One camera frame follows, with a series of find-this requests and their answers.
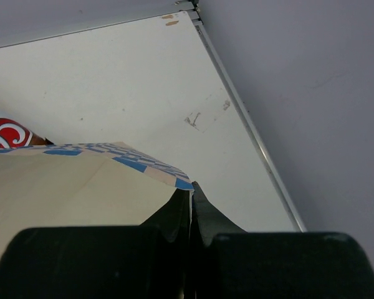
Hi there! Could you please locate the blue checkered paper bag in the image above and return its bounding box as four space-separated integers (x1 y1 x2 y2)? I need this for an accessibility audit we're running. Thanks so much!
0 142 193 258

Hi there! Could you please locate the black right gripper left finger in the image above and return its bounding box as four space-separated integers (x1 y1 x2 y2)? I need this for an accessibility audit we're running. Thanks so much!
0 189 190 298

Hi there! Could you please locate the brown snack packet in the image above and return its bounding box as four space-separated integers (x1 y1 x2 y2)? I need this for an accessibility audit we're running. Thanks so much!
0 110 53 149

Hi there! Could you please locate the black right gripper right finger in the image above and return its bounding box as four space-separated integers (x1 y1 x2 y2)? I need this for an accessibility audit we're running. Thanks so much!
189 183 374 298

